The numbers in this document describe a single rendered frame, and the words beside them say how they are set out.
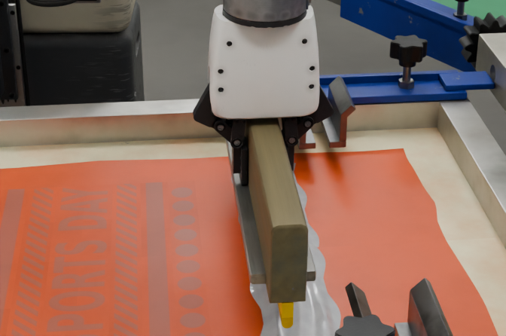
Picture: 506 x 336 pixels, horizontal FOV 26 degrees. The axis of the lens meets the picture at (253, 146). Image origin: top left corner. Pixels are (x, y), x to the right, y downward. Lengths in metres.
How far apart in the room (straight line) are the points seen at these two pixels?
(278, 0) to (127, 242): 0.31
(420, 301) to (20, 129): 0.58
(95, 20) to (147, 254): 1.04
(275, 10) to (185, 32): 3.33
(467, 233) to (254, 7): 0.35
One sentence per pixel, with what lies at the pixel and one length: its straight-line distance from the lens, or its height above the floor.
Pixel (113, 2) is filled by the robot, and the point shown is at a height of 0.86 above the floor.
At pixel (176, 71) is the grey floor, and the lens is 3.92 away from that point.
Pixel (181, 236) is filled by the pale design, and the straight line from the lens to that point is 1.12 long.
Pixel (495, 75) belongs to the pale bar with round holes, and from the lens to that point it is 1.38.
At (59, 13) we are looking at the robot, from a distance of 2.08.
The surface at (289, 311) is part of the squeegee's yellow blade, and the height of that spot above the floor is 1.01.
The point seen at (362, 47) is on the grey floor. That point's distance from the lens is 4.14.
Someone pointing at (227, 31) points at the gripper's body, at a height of 1.20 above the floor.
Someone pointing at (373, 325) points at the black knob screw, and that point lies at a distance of 0.82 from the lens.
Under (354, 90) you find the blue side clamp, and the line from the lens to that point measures 1.33.
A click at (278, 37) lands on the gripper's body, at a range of 0.97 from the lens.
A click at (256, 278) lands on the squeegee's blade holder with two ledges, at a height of 1.03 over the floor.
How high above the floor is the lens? 1.54
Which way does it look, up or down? 27 degrees down
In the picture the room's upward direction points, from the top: straight up
